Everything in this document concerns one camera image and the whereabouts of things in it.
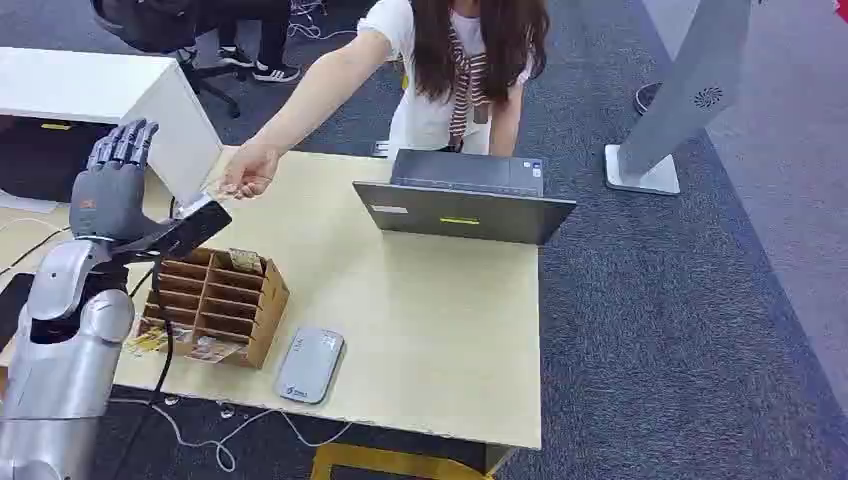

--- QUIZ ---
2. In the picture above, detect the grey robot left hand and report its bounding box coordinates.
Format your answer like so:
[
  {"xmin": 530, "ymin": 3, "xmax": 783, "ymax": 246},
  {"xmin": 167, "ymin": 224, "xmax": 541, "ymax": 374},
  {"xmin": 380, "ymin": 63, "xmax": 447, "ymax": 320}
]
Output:
[{"xmin": 68, "ymin": 118, "xmax": 181, "ymax": 248}]

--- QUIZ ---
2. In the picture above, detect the glossy pale card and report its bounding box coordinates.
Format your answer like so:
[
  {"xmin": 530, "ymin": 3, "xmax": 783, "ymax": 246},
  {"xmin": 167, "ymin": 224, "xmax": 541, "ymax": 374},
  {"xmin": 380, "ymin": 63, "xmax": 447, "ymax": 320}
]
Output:
[{"xmin": 173, "ymin": 191, "xmax": 230, "ymax": 221}]

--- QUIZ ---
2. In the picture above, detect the white cabinet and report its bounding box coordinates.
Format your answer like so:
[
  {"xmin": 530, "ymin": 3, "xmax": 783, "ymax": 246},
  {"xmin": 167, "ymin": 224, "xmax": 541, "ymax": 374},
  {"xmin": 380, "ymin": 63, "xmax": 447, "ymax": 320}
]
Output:
[{"xmin": 0, "ymin": 46, "xmax": 224, "ymax": 215}]

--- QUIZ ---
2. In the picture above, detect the person's right hand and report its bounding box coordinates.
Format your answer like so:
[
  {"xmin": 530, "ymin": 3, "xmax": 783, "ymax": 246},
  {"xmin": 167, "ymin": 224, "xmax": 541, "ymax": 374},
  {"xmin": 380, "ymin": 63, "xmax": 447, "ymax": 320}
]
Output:
[{"xmin": 215, "ymin": 142, "xmax": 283, "ymax": 201}]

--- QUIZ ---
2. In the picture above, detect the black flat device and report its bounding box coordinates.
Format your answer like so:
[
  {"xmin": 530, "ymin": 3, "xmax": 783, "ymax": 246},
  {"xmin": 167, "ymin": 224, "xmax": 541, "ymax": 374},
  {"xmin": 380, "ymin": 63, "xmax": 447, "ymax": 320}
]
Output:
[{"xmin": 0, "ymin": 272, "xmax": 36, "ymax": 352}]

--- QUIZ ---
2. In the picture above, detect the yellow printed card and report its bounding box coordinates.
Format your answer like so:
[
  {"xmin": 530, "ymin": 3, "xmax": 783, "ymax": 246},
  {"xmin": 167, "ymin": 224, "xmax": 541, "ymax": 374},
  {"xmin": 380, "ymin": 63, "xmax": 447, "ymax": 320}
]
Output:
[{"xmin": 125, "ymin": 329, "xmax": 168, "ymax": 356}]

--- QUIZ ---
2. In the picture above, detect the printed card in box slot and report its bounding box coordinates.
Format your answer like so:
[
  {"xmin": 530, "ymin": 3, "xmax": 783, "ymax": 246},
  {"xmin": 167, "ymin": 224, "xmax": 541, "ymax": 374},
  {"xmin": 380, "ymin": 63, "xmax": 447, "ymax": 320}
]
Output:
[{"xmin": 228, "ymin": 248, "xmax": 266, "ymax": 276}]

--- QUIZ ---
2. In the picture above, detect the wooden card box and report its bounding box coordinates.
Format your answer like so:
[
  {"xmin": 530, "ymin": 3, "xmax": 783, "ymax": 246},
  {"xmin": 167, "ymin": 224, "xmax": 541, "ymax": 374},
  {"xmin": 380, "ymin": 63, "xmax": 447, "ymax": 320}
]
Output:
[{"xmin": 135, "ymin": 247, "xmax": 291, "ymax": 371}]

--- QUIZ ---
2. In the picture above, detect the black office chair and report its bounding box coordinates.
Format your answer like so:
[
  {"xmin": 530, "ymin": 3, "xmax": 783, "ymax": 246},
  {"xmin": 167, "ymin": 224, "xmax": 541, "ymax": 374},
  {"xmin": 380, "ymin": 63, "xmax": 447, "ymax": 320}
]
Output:
[{"xmin": 90, "ymin": 0, "xmax": 244, "ymax": 121}]

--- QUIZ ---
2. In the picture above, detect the pale printed card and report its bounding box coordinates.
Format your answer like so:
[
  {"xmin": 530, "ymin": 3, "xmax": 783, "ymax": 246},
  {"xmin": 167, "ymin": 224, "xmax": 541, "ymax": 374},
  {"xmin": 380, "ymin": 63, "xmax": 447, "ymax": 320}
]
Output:
[{"xmin": 185, "ymin": 336, "xmax": 248, "ymax": 365}]

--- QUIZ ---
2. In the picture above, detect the seated person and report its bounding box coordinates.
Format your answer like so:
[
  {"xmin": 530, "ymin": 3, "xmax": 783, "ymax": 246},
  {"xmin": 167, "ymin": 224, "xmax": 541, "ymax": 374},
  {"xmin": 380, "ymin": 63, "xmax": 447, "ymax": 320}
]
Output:
[{"xmin": 195, "ymin": 0, "xmax": 303, "ymax": 85}]

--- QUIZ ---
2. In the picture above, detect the grey card reader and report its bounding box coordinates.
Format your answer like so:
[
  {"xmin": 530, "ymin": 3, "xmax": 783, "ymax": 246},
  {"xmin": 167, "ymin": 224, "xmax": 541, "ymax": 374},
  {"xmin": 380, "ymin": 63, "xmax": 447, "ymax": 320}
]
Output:
[{"xmin": 274, "ymin": 326, "xmax": 346, "ymax": 406}]

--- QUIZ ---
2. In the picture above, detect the grey laptop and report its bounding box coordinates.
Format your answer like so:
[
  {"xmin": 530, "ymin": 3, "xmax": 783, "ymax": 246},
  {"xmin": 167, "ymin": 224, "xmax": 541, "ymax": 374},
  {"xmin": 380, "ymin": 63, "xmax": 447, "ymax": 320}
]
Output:
[{"xmin": 352, "ymin": 148, "xmax": 578, "ymax": 247}]

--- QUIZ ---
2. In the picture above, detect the yellow stool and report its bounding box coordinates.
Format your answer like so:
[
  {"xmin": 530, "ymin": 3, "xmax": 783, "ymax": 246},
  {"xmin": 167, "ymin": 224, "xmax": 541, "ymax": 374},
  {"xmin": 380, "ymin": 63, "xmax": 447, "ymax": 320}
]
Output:
[{"xmin": 309, "ymin": 443, "xmax": 497, "ymax": 480}]

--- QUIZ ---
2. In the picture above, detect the black shoe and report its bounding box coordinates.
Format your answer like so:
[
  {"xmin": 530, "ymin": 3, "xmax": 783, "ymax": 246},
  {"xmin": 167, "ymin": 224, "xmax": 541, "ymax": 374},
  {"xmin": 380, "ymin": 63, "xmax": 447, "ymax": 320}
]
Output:
[{"xmin": 633, "ymin": 82, "xmax": 664, "ymax": 117}]

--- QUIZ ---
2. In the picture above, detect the grey kiosk stand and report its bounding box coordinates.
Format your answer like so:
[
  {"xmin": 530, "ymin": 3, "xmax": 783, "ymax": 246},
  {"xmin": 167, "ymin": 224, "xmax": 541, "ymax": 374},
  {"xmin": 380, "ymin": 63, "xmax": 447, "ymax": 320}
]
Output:
[{"xmin": 604, "ymin": 0, "xmax": 754, "ymax": 197}]

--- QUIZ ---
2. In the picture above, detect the thin black desk cable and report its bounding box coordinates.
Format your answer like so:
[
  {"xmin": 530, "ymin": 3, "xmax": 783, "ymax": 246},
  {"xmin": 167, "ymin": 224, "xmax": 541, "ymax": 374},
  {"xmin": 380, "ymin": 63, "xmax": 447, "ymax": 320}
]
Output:
[{"xmin": 0, "ymin": 226, "xmax": 72, "ymax": 278}]

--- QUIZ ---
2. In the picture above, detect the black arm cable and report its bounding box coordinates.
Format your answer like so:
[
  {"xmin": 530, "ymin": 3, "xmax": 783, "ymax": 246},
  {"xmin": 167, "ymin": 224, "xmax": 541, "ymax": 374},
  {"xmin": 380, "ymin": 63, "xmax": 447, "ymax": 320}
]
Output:
[{"xmin": 129, "ymin": 195, "xmax": 179, "ymax": 400}]

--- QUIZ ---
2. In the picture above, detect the white cable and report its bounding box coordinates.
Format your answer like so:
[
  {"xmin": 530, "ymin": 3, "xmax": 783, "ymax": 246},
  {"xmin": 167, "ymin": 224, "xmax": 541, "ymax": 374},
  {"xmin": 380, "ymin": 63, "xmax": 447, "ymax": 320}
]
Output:
[{"xmin": 109, "ymin": 396, "xmax": 356, "ymax": 474}]

